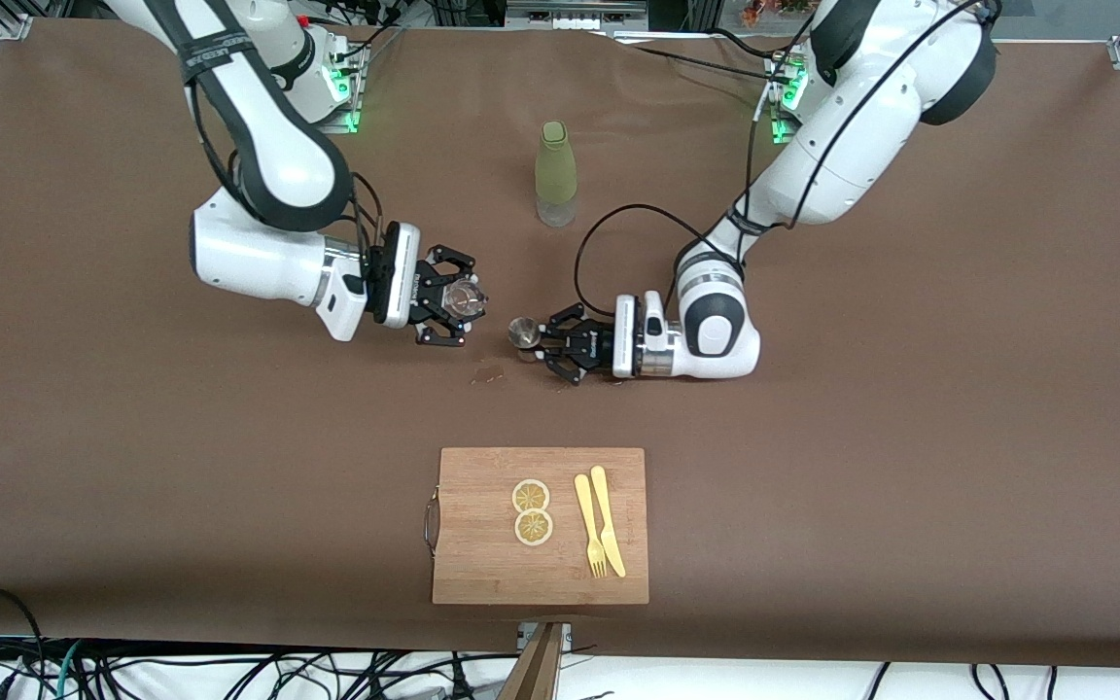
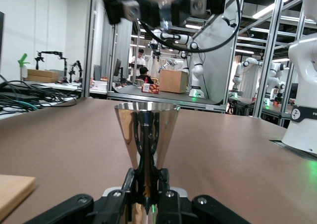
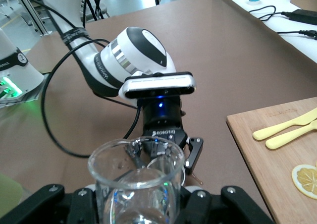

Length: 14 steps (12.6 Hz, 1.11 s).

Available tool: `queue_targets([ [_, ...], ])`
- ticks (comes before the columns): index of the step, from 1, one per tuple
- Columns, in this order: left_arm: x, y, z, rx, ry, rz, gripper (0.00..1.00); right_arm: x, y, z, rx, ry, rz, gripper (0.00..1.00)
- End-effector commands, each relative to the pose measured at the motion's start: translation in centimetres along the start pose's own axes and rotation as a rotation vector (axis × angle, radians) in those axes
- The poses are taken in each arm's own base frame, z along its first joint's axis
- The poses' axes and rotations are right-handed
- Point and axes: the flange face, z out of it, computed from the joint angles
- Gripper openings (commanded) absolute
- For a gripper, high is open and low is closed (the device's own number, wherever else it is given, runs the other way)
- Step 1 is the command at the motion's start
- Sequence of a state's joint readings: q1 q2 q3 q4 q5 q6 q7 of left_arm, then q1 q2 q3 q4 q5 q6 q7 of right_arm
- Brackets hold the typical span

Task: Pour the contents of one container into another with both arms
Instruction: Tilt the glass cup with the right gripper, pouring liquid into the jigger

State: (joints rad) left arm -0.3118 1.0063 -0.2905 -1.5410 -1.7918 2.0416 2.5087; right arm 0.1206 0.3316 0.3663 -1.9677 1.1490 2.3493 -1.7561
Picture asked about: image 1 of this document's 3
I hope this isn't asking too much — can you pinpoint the yellow plastic knife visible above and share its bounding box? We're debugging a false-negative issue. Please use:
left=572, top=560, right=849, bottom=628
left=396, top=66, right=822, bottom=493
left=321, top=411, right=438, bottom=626
left=590, top=466, right=627, bottom=578

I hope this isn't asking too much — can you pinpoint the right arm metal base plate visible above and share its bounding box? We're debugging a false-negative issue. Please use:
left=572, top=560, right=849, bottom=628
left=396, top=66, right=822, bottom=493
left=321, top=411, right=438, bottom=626
left=312, top=39, right=367, bottom=134

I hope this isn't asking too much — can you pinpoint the clear glass cup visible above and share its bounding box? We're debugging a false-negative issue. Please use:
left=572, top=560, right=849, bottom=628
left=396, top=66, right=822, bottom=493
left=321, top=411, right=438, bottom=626
left=443, top=279, right=489, bottom=319

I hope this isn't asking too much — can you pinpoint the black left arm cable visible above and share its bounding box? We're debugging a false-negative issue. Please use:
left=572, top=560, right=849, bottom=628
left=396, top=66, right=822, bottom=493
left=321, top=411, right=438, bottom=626
left=575, top=0, right=998, bottom=317

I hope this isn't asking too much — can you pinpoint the metal double jigger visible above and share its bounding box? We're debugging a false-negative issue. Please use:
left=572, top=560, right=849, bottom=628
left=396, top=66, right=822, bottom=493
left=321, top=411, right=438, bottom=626
left=507, top=317, right=543, bottom=363

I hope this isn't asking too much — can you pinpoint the yellow plastic fork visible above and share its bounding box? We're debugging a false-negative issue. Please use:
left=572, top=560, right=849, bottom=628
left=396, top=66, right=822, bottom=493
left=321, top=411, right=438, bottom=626
left=575, top=473, right=610, bottom=579

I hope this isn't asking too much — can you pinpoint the wooden post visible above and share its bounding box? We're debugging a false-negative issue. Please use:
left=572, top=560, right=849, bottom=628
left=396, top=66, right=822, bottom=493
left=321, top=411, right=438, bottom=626
left=497, top=622, right=566, bottom=700

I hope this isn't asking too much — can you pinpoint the teal floor cable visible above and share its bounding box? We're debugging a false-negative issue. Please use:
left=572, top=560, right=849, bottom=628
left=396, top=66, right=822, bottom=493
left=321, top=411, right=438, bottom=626
left=35, top=642, right=85, bottom=700

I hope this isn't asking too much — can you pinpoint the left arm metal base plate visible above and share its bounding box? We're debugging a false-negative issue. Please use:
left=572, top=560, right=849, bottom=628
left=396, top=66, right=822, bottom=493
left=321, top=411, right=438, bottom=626
left=764, top=53, right=811, bottom=144

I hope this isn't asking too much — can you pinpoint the brown table cover sheet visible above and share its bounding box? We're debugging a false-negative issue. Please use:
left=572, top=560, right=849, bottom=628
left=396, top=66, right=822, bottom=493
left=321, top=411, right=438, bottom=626
left=0, top=17, right=1120, bottom=670

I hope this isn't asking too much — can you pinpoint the grey metal bracket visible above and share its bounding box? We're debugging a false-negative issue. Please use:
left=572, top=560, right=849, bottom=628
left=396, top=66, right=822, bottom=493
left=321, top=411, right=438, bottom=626
left=518, top=622, right=573, bottom=654

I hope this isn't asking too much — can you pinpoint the black cable on table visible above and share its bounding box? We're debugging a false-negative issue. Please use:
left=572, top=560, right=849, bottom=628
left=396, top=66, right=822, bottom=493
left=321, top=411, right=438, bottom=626
left=613, top=39, right=780, bottom=87
left=711, top=27, right=799, bottom=61

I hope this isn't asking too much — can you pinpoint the wooden cutting board with handle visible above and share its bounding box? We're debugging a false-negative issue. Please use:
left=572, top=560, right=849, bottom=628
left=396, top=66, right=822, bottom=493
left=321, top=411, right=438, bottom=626
left=424, top=447, right=649, bottom=606

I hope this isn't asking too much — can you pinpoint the olive green sleeved bottle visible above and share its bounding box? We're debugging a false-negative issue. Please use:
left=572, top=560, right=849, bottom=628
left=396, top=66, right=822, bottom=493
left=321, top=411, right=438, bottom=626
left=535, top=120, right=578, bottom=228

